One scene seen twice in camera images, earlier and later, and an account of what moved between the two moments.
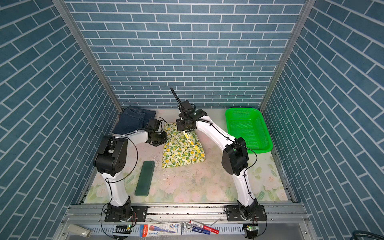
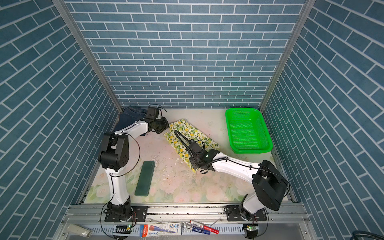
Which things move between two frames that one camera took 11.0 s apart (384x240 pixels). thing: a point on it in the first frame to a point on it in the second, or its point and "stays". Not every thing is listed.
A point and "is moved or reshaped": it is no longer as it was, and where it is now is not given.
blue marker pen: x=190 y=228 stays
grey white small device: x=79 y=230 stays
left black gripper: x=164 y=139 to x=165 y=124
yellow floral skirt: x=181 y=148 is moved or reshaped
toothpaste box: x=158 y=229 stays
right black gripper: x=179 y=125 to x=194 y=165
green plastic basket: x=249 y=123 stays
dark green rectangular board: x=143 y=185 stays
